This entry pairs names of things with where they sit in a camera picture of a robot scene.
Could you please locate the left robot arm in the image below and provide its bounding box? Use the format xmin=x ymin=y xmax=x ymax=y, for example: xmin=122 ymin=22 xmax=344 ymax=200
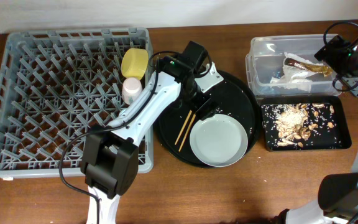
xmin=81 ymin=56 xmax=223 ymax=223

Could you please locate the black rectangular tray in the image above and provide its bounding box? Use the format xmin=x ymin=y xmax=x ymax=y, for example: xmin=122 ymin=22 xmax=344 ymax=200
xmin=260 ymin=96 xmax=352 ymax=151

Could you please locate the brown coffee stick wrapper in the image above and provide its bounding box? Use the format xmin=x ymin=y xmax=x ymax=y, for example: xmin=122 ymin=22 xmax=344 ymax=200
xmin=283 ymin=58 xmax=334 ymax=77

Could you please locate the round black tray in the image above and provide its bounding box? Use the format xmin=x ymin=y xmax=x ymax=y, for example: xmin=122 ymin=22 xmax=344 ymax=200
xmin=154 ymin=70 xmax=262 ymax=168

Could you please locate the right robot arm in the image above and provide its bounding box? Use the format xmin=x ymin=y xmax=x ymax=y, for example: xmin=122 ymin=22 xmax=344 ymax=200
xmin=271 ymin=35 xmax=358 ymax=224

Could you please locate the wooden chopstick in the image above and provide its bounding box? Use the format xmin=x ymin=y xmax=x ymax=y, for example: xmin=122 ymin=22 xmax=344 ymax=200
xmin=178 ymin=112 xmax=196 ymax=152
xmin=175 ymin=110 xmax=193 ymax=145

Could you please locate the pink cup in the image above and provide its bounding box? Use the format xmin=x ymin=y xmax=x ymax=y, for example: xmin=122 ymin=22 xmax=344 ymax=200
xmin=122 ymin=77 xmax=142 ymax=105

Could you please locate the yellow bowl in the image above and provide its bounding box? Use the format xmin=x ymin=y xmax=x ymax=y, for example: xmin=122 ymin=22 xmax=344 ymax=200
xmin=121 ymin=48 xmax=149 ymax=80

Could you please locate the clear plastic bin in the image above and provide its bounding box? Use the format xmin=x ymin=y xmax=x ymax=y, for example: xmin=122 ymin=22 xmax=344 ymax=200
xmin=246 ymin=34 xmax=340 ymax=98

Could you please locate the grey dishwasher rack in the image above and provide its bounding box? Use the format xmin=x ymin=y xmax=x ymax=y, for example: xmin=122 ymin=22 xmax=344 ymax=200
xmin=0 ymin=28 xmax=153 ymax=180

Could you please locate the food scraps nutshells and rice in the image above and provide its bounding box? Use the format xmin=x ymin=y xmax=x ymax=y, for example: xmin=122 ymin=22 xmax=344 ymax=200
xmin=261 ymin=103 xmax=342 ymax=151

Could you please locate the grey plate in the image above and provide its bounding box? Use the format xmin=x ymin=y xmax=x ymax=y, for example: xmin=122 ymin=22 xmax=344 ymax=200
xmin=189 ymin=114 xmax=249 ymax=167

